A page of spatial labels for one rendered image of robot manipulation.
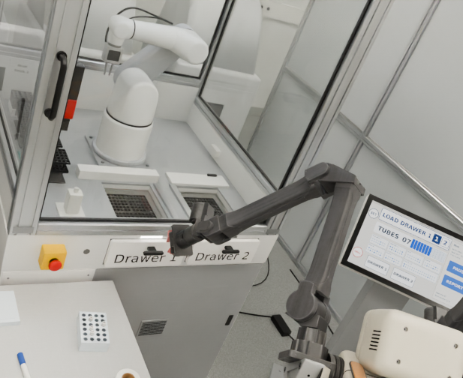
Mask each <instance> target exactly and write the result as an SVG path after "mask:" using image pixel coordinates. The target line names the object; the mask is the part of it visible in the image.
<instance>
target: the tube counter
mask: <svg viewBox="0 0 463 378"><path fill-rule="evenodd" d="M400 244H402V245H404V246H406V247H408V248H411V249H413V250H415V251H417V252H419V253H421V254H424V255H426V256H427V257H431V258H432V259H434V260H437V261H438V262H441V263H444V261H445V259H446V255H447V253H445V252H443V251H441V250H438V249H437V248H435V247H432V246H430V245H428V244H426V243H424V242H421V241H419V240H417V239H415V238H412V237H410V236H408V235H406V234H404V235H403V237H402V239H401V242H400Z"/></svg>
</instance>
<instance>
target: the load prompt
mask: <svg viewBox="0 0 463 378"><path fill-rule="evenodd" d="M378 219H379V220H381V221H383V222H386V223H388V224H390V225H392V226H394V227H397V228H399V229H400V230H404V231H405V232H407V233H410V234H411V235H414V236H416V237H418V238H420V239H423V240H425V241H427V242H429V243H431V244H433V245H436V246H438V247H439V248H443V249H444V250H446V251H448V250H449V247H450V245H451V243H452V239H451V238H448V237H446V236H444V235H442V234H440V233H438V232H435V231H434V230H432V229H429V228H427V227H425V226H423V225H420V224H418V223H416V222H414V221H411V220H409V219H407V218H405V217H402V216H401V215H399V214H396V213H394V212H392V211H390V210H388V209H386V208H382V211H381V213H380V216H379V218H378Z"/></svg>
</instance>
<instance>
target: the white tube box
mask: <svg viewBox="0 0 463 378"><path fill-rule="evenodd" d="M90 316H92V317H93V320H92V321H91V322H89V317H90ZM103 321H105V322H106V325H105V327H102V326H101V323H102V322H103ZM90 326H94V329H93V331H95V333H94V335H93V336H90V331H89V328H90ZM77 338H78V350H79V351H81V352H107V350H108V347H109V345H110V339H109V332H108V325H107V314H106V313H98V312H85V311H79V313H78V316H77Z"/></svg>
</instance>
